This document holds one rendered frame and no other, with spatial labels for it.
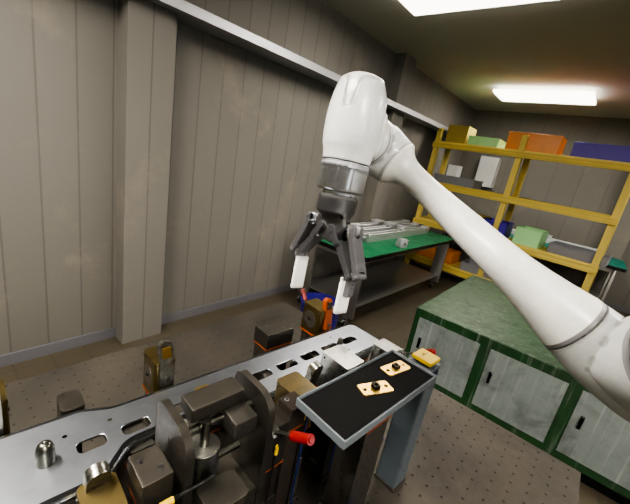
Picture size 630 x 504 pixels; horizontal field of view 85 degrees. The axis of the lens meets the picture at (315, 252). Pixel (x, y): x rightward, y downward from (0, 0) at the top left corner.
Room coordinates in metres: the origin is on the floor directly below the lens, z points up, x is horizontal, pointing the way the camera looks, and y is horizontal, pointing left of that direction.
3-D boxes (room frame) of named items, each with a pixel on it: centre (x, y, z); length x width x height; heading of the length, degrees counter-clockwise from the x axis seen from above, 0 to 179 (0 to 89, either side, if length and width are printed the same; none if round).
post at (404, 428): (0.88, -0.37, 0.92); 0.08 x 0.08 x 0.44; 47
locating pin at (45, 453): (0.50, 0.44, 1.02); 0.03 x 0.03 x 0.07
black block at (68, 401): (0.68, 0.53, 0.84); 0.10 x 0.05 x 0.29; 47
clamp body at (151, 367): (0.83, 0.39, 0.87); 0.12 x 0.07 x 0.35; 47
